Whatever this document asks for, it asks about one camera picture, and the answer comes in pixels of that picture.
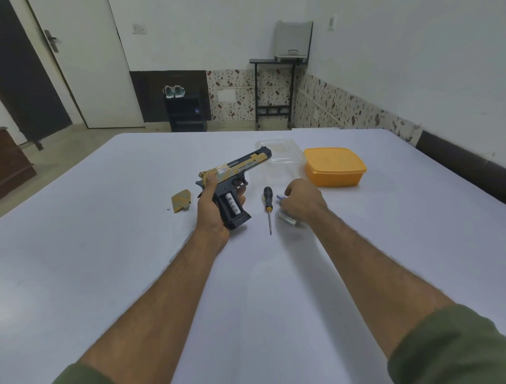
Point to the white battery with black print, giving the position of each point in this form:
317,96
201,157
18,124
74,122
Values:
234,205

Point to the clear plastic container lid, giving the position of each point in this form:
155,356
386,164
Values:
281,152

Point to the person's right forearm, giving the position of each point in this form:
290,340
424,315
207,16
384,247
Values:
379,277

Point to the yellow battery cover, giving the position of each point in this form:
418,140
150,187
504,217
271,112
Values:
182,199

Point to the white wall switch plate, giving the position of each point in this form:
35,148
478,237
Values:
139,28

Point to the person's left forearm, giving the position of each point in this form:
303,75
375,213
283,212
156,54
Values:
166,300

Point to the person's left hand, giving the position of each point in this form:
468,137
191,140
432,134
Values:
209,215

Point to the orange plastic container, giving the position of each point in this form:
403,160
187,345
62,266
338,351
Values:
334,166

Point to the black and yellow screwdriver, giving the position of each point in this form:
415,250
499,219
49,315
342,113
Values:
268,205

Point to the silver green battery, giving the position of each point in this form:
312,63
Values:
290,221

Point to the white wall socket plate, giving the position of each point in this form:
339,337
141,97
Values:
227,97

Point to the person's left thumb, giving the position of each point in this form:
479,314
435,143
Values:
210,185

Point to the brown wooden cabinet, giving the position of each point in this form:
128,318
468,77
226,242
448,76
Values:
14,166

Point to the white sheet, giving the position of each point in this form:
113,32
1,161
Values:
118,237

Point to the green right sleeve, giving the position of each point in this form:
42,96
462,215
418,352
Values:
450,348

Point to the green sleeve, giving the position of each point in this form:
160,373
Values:
450,348
77,375

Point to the grey printer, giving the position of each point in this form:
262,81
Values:
293,39

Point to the green left sleeve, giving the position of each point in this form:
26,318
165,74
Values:
77,375

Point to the person's right hand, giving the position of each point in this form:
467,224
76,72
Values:
306,201

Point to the black shoe rack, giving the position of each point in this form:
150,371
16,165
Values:
185,112

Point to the black metal side table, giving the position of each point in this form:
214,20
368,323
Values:
274,91

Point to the yellow and black toy pistol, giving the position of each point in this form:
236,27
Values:
233,174

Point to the white door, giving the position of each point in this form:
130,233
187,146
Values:
95,63

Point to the teal sneaker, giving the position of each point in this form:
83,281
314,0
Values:
180,91
169,91

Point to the person's right fingers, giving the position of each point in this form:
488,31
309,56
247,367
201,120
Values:
287,203

